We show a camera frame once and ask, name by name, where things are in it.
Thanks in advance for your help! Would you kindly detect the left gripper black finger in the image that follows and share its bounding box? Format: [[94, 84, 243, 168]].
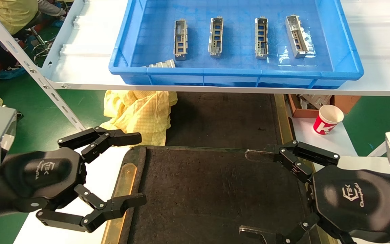
[[35, 184, 147, 233], [57, 126, 143, 164]]

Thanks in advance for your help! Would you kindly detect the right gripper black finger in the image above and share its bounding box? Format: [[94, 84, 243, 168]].
[[245, 140, 340, 184], [239, 213, 321, 244]]

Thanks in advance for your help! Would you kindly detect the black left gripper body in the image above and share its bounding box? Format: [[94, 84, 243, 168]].
[[0, 147, 87, 212]]

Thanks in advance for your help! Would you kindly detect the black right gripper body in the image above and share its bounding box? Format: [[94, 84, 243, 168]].
[[308, 165, 390, 235]]

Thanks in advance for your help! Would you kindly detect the grey metal channel part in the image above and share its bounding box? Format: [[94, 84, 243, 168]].
[[285, 14, 309, 59], [173, 19, 188, 61], [254, 17, 269, 60], [208, 16, 224, 58]]

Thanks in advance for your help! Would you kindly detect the flat-lying grey metal part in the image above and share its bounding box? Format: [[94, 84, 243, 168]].
[[145, 59, 176, 68]]

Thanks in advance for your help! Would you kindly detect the crumpled yellow cloth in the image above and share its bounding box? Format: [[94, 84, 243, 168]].
[[100, 90, 178, 147]]

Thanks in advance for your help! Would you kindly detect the red and white paper cup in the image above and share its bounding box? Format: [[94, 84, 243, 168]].
[[313, 104, 345, 136]]

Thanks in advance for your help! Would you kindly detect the grey metal brackets pile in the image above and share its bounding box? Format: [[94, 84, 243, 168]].
[[298, 94, 332, 109]]

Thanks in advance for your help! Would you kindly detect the brown cardboard box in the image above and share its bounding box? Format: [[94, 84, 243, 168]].
[[287, 94, 362, 118]]

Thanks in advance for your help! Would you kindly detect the black tray with brass edges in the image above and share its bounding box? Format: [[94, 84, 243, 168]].
[[101, 145, 339, 244]]

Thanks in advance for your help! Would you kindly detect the clear plastic film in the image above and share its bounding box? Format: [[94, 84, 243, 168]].
[[278, 29, 317, 66]]

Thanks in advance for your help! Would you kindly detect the black mat with brass strip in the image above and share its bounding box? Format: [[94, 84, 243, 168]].
[[166, 91, 297, 151]]

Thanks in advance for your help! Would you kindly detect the blue shoe cover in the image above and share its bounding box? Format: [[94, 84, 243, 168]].
[[0, 65, 27, 80]]

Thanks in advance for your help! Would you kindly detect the large blue plastic bin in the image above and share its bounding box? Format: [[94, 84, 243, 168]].
[[109, 0, 365, 89]]

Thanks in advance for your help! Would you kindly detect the chrome stool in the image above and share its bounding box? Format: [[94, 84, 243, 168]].
[[22, 25, 58, 65]]

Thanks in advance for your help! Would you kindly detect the seated person in yellow coat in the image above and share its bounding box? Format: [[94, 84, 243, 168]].
[[0, 0, 68, 66]]

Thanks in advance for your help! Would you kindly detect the perforated white shelf post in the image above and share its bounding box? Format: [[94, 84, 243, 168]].
[[0, 0, 87, 132]]

